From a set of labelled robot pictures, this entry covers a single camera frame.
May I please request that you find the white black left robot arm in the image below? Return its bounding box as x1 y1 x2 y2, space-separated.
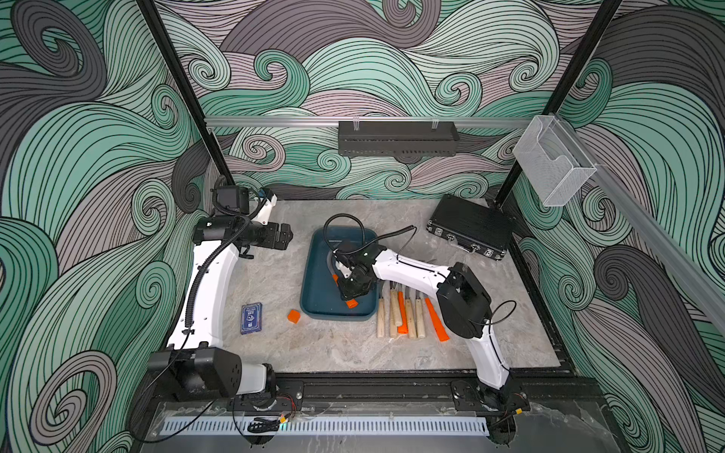
143 186 294 401

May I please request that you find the orange handle sickle long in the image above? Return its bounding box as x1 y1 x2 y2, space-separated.
425 297 449 343

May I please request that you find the small orange block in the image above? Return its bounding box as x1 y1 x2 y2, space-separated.
287 310 301 324

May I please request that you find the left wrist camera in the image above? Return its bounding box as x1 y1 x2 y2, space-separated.
255 187 278 211

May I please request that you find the clear plastic wall bin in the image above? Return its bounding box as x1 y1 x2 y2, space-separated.
514 114 597 207

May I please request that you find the teal plastic storage tray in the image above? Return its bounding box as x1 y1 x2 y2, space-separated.
299 228 379 322

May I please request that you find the black perforated wall shelf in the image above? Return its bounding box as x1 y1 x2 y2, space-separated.
338 121 460 162

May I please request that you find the black case with latches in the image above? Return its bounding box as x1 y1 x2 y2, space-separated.
426 194 513 260

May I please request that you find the white slotted cable duct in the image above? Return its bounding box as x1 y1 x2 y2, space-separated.
155 415 489 437

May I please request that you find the blue card pack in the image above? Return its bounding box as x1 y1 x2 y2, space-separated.
240 302 262 335

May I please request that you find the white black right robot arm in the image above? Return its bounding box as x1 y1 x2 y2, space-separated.
322 213 514 396

